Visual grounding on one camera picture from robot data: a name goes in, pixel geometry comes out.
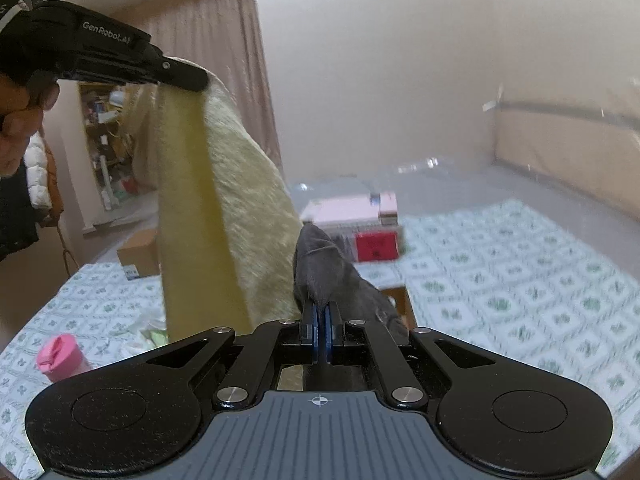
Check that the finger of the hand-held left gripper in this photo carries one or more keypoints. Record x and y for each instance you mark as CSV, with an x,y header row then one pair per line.
x,y
182,74

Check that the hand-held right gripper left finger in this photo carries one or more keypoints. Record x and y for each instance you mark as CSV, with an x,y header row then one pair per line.
x,y
310,332

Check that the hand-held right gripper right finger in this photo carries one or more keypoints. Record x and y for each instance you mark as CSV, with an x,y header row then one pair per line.
x,y
330,332

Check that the dark grey cloth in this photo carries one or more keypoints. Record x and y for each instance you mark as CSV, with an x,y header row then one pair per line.
x,y
325,270

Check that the yellow fluffy towel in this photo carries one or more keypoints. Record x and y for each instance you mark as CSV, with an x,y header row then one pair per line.
x,y
225,185

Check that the person's left hand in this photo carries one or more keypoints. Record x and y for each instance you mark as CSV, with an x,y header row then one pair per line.
x,y
22,120

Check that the beige curtain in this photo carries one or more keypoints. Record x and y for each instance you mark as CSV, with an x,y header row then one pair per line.
x,y
215,25

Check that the cluttered storage shelf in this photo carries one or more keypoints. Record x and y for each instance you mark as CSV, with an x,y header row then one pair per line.
x,y
102,150

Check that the stack of books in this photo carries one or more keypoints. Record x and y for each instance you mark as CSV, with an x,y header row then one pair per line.
x,y
345,207

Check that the white puffer jacket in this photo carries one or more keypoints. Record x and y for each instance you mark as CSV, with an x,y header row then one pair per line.
x,y
37,175

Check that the brown jacket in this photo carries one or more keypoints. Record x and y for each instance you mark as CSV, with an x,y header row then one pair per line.
x,y
54,180

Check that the black puffer jacket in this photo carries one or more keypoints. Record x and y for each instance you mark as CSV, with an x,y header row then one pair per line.
x,y
15,220

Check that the small closed cardboard box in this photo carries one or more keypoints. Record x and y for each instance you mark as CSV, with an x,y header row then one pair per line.
x,y
139,255

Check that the pink lidded cup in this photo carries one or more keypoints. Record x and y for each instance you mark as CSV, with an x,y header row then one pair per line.
x,y
62,357

